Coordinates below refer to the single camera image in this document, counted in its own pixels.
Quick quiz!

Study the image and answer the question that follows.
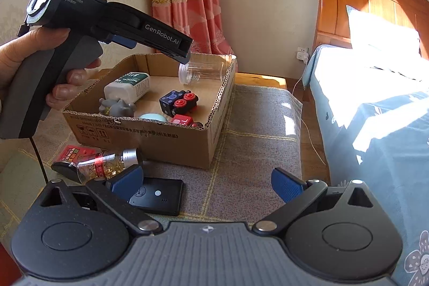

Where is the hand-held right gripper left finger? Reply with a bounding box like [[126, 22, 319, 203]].
[[40, 165, 165, 235]]

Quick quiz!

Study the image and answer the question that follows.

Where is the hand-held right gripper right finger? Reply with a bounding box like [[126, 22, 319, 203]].
[[251, 167, 383, 235]]

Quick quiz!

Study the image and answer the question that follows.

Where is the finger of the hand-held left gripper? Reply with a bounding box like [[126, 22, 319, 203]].
[[157, 46, 192, 65]]

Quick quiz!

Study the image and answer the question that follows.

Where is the capsule bottle with red label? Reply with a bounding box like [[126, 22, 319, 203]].
[[76, 148, 139, 184]]

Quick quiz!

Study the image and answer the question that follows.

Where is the clear plastic jar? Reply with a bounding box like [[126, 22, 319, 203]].
[[178, 59, 227, 86]]

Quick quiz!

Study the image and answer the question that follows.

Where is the cardboard box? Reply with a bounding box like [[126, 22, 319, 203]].
[[62, 53, 238, 170]]

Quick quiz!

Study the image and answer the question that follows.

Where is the green cotton swab box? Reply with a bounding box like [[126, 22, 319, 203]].
[[104, 72, 151, 103]]

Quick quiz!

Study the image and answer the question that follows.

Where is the red toy train car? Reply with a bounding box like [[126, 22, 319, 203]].
[[170, 114, 203, 128]]

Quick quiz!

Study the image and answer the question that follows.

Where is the pale blue earbuds case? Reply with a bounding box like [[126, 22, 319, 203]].
[[139, 113, 168, 122]]

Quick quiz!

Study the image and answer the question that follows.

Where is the large grey animal toy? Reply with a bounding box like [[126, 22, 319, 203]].
[[108, 99, 136, 120]]

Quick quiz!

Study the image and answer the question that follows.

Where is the small grey animal toy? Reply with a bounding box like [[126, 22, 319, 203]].
[[98, 98, 116, 116]]

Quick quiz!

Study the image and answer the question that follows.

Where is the person's left hand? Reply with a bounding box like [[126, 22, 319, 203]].
[[0, 27, 102, 110]]

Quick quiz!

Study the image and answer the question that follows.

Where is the black flat card device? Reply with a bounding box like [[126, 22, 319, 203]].
[[129, 176, 184, 216]]

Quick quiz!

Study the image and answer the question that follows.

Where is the red flat packet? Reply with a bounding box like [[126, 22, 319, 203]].
[[55, 144, 101, 169]]

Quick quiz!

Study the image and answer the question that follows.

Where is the black plastic tool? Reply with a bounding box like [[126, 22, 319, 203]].
[[51, 161, 81, 179]]

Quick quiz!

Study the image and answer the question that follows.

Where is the wooden bed with blue sheet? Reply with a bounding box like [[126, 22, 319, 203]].
[[302, 45, 429, 286]]

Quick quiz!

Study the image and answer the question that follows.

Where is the white pillow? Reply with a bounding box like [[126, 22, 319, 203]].
[[345, 5, 421, 62]]

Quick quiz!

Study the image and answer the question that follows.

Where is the black cable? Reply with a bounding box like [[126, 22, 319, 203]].
[[28, 137, 47, 188]]

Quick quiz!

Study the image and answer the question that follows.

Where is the white charger cable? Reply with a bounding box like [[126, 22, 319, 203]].
[[291, 63, 328, 168]]

